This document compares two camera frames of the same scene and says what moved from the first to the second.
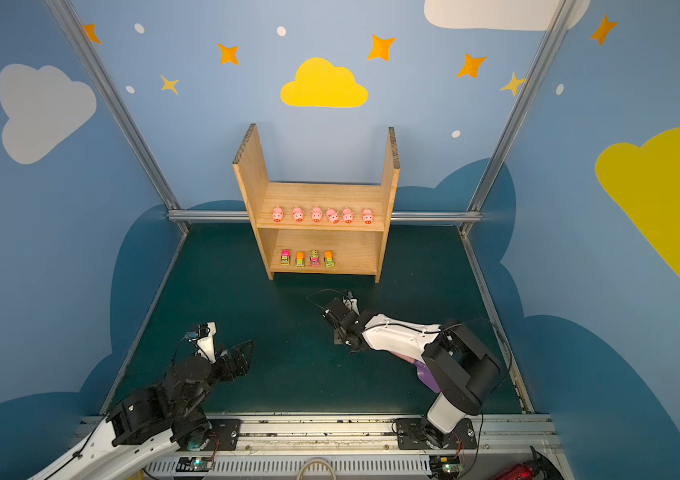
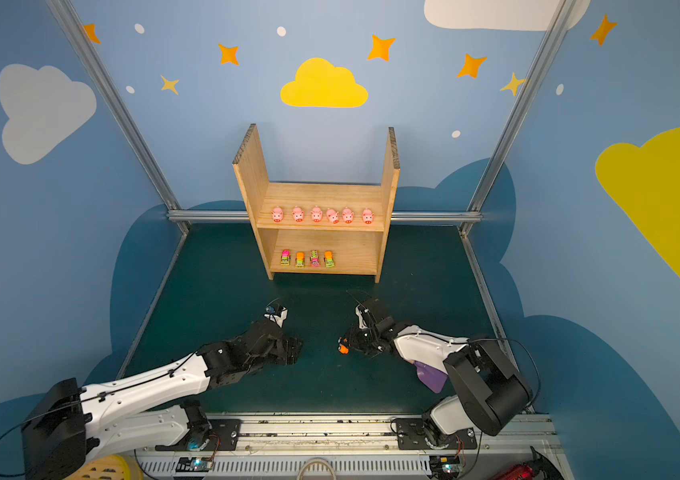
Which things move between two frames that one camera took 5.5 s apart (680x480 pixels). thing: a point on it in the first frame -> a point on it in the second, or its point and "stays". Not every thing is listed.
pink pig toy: x=298 y=214 stays
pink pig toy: x=368 y=216 stays
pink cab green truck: x=285 y=257 stays
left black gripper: x=227 y=361 -> x=286 y=348
